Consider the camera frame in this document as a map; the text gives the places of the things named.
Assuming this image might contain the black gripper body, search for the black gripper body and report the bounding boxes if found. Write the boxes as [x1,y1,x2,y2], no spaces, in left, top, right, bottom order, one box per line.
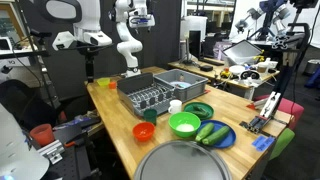
[83,44,97,70]

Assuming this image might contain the light green cucumber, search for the light green cucumber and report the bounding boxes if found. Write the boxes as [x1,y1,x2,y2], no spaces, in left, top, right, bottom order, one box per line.
[201,125,231,147]
[195,122,216,143]

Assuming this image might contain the white rounded robot base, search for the white rounded robot base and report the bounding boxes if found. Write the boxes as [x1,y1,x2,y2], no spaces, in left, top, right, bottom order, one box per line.
[0,103,51,180]

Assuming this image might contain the dark green cucumber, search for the dark green cucumber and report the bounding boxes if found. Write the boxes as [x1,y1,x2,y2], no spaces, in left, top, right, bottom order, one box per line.
[190,109,209,118]

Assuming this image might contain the gray round metal tray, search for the gray round metal tray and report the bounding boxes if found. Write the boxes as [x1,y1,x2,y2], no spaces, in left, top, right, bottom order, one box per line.
[133,139,233,180]

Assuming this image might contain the yellow-green small bowl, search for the yellow-green small bowl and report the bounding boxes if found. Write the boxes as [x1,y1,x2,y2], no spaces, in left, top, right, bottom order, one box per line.
[96,77,111,89]

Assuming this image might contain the gray dish rack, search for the gray dish rack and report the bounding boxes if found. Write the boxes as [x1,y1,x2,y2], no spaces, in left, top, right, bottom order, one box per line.
[116,72,176,118]

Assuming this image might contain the black office chair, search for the black office chair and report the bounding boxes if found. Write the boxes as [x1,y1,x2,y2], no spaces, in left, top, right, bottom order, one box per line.
[0,79,58,132]

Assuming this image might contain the dark green plastic cup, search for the dark green plastic cup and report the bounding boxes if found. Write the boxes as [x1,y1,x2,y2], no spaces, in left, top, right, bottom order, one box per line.
[143,108,158,126]

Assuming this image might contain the red plastic cup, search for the red plastic cup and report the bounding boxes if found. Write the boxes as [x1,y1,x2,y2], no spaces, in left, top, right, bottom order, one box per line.
[29,123,56,147]

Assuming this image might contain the orange plastic bowl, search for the orange plastic bowl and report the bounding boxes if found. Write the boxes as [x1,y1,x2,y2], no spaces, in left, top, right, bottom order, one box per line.
[132,121,156,143]

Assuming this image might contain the light blue plate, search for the light blue plate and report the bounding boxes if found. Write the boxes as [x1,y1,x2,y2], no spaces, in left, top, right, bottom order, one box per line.
[169,80,192,90]

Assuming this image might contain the white mug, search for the white mug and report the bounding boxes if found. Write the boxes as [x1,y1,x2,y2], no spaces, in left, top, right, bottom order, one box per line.
[167,99,184,115]

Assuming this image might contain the bright green plastic bowl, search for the bright green plastic bowl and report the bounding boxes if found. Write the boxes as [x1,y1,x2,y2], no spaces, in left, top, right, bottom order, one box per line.
[167,111,202,139]

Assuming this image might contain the gray plastic bin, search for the gray plastic bin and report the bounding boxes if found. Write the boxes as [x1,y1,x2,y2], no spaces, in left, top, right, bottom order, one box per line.
[153,68,210,103]

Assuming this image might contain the dark green plastic plate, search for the dark green plastic plate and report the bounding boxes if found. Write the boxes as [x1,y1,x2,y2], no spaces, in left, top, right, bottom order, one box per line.
[183,101,215,121]

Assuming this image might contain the white powder in bowl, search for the white powder in bowl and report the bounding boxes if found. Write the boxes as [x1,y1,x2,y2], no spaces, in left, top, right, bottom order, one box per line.
[175,123,195,133]

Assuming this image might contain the black monitor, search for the black monitor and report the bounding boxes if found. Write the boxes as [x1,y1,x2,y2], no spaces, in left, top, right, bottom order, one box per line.
[187,29,203,62]

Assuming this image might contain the white cabinet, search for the white cabinet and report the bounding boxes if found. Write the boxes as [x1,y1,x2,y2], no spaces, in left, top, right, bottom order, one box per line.
[181,15,209,43]

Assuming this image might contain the small black box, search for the small black box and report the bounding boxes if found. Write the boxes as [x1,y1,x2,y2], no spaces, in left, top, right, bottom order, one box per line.
[199,64,215,73]

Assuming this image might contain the black keyboard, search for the black keyboard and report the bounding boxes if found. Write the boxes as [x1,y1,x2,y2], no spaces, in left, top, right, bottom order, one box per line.
[199,56,226,67]

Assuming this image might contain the yellow rubber duck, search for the yellow rubber duck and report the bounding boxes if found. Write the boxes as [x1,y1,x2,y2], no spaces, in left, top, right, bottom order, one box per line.
[219,67,232,80]

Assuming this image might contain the white bowl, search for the white bowl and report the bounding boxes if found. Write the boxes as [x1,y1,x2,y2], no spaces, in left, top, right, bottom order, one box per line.
[228,64,247,76]

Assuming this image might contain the blue plastic plate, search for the blue plastic plate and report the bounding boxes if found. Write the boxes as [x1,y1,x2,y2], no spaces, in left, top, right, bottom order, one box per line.
[197,119,237,150]

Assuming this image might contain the gray open laptop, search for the gray open laptop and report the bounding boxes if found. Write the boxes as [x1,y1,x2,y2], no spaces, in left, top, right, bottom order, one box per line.
[222,39,265,67]

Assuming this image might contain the black white headset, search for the black white headset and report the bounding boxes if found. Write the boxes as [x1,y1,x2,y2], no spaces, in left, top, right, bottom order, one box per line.
[239,69,262,81]

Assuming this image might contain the blue background robot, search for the blue background robot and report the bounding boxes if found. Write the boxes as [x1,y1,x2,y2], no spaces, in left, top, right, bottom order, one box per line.
[234,0,292,42]

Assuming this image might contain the pink stool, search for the pink stool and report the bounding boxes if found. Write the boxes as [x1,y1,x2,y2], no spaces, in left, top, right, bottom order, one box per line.
[253,94,305,130]

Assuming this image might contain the green chair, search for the green chair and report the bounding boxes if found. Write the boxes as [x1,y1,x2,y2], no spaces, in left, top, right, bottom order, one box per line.
[268,127,296,161]

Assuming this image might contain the gray trash can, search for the gray trash can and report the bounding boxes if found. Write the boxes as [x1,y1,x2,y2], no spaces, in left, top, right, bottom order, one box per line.
[302,58,320,77]

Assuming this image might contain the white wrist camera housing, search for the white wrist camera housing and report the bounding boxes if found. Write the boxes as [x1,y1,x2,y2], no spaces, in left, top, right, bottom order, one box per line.
[52,31,80,51]

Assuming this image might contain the black camera tripod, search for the black camera tripod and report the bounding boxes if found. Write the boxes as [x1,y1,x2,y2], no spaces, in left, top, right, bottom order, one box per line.
[29,28,62,108]

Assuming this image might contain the aluminium extrusion bracket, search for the aluminium extrusion bracket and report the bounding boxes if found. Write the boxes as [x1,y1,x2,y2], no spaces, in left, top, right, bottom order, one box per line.
[36,139,66,165]

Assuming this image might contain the aluminium rail clamp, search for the aluminium rail clamp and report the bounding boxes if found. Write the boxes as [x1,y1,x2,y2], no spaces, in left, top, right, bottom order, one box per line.
[239,91,283,135]

